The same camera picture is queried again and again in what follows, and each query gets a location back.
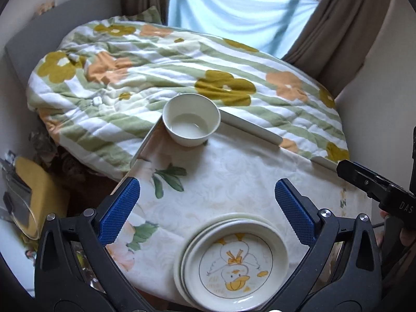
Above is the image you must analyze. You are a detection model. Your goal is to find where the duck pattern cream plate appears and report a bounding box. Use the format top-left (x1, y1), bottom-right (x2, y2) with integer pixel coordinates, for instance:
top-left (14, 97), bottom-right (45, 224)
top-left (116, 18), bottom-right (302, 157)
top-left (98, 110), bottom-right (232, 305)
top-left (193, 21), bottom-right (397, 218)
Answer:
top-left (180, 218), bottom-right (290, 312)

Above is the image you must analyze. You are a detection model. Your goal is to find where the person's right hand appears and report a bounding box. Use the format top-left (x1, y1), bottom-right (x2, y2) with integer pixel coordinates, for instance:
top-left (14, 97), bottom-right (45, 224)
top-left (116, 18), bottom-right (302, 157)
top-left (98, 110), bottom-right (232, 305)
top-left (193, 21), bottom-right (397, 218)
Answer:
top-left (376, 210), bottom-right (415, 246)

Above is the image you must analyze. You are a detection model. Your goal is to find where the yellow cushion stool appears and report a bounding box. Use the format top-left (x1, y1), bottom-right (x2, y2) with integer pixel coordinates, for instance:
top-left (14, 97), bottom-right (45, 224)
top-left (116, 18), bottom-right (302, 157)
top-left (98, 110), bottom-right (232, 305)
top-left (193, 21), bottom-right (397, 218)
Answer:
top-left (15, 156), bottom-right (70, 240)

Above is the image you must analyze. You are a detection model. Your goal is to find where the stacked cream plate underneath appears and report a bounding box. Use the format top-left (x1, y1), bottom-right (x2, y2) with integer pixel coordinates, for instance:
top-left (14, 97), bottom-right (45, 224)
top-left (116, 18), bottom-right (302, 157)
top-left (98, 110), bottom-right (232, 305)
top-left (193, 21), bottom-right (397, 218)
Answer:
top-left (172, 212), bottom-right (281, 306)

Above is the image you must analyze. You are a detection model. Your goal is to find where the cream floral tablecloth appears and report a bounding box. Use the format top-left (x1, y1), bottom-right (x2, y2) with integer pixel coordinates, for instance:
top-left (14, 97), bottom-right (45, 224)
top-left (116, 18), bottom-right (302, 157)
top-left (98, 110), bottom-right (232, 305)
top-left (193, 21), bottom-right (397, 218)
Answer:
top-left (107, 124), bottom-right (372, 303)

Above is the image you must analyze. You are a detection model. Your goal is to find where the brown drape right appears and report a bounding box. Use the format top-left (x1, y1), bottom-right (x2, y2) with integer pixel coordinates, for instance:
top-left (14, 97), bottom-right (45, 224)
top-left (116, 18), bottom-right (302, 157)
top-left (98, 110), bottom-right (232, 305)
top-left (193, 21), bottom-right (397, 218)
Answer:
top-left (283, 0), bottom-right (391, 96)

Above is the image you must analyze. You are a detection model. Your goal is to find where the floral green striped quilt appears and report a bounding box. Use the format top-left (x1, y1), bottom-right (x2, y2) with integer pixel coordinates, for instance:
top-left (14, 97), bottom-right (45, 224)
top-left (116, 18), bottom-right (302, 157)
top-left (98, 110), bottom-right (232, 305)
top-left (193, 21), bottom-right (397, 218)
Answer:
top-left (26, 8), bottom-right (349, 180)

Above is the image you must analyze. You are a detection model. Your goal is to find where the small white ribbed bowl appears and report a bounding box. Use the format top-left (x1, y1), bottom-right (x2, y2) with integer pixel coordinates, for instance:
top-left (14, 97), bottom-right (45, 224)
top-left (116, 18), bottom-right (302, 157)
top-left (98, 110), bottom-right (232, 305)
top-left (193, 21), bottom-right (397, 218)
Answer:
top-left (162, 93), bottom-right (222, 147)

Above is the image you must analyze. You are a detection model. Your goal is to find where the light blue sheer curtain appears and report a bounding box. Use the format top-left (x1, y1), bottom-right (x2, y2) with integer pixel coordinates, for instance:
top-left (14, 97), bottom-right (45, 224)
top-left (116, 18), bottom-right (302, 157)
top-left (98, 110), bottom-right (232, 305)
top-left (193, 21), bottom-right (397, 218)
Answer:
top-left (168, 0), bottom-right (319, 59)

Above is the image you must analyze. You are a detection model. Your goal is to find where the grey headboard panel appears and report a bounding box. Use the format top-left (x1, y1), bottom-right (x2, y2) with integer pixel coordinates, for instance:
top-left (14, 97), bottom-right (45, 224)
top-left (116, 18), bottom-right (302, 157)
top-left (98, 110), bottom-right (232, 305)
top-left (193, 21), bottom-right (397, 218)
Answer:
top-left (5, 0), bottom-right (121, 89)

